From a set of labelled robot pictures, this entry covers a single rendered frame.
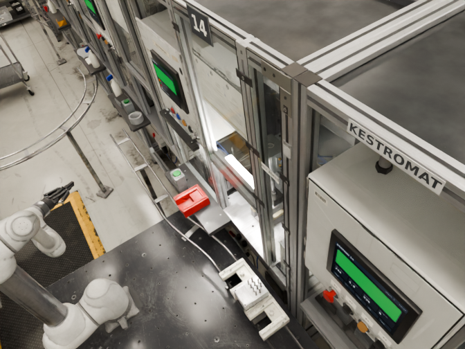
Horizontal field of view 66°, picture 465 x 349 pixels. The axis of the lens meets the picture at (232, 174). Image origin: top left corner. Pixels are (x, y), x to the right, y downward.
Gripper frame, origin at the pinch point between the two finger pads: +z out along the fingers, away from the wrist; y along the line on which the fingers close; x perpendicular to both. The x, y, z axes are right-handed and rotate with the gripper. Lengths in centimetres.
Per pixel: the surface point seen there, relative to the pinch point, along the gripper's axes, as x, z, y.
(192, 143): -56, -2, -72
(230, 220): -14, 3, -97
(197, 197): -16, 10, -75
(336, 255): -78, -65, -137
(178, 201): -12, 6, -66
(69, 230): 101, 47, 46
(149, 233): 21, 6, -49
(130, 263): 27, -14, -49
